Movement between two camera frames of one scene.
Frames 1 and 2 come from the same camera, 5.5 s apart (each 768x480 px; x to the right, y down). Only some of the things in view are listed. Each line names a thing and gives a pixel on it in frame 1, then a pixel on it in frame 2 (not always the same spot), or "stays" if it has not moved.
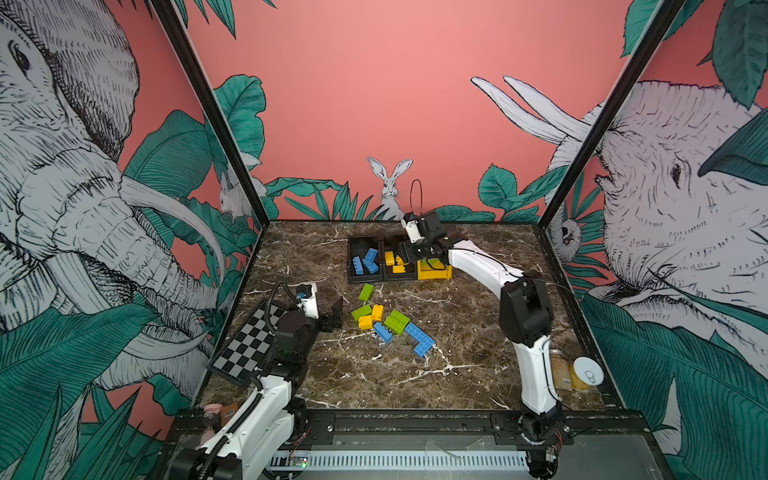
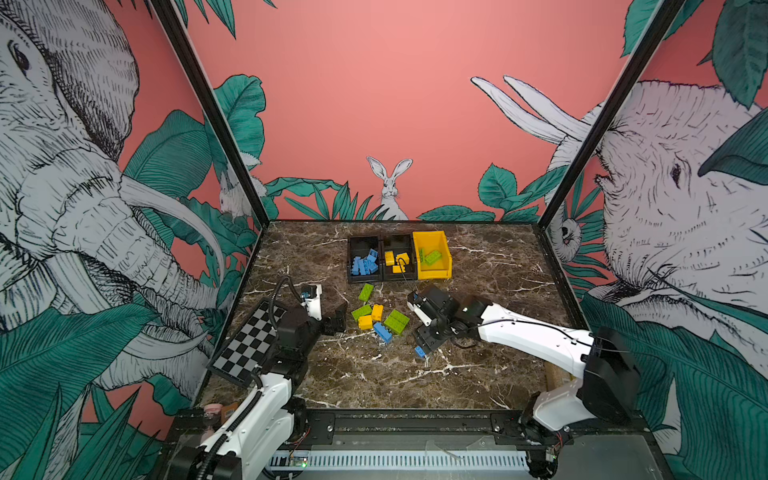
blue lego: (359, 269) stays
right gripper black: (408, 253) to (424, 339)
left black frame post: (184, 47) stays
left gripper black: (335, 315) stays
